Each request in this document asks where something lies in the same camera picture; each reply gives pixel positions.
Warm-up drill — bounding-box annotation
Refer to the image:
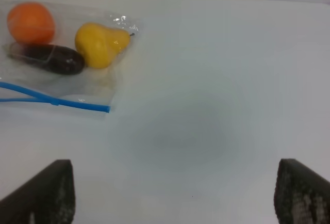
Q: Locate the orange fruit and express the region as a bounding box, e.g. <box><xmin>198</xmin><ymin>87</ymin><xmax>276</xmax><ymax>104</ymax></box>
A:
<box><xmin>7</xmin><ymin>2</ymin><xmax>56</xmax><ymax>43</ymax></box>

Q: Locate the clear zip bag blue seal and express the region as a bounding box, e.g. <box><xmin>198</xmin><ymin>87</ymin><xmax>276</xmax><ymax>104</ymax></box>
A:
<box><xmin>1</xmin><ymin>1</ymin><xmax>139</xmax><ymax>113</ymax></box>

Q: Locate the dark purple eggplant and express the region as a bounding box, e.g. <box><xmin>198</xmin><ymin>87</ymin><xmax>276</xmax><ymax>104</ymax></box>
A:
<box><xmin>4</xmin><ymin>42</ymin><xmax>85</xmax><ymax>75</ymax></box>

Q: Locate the yellow pear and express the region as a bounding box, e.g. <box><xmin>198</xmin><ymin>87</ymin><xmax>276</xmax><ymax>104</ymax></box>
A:
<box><xmin>74</xmin><ymin>22</ymin><xmax>135</xmax><ymax>69</ymax></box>

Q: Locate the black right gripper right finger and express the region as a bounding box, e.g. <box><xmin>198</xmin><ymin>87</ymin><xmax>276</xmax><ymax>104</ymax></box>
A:
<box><xmin>274</xmin><ymin>158</ymin><xmax>329</xmax><ymax>224</ymax></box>

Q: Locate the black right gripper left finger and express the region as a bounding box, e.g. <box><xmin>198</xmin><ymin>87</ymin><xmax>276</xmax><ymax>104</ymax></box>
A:
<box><xmin>1</xmin><ymin>159</ymin><xmax>76</xmax><ymax>223</ymax></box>

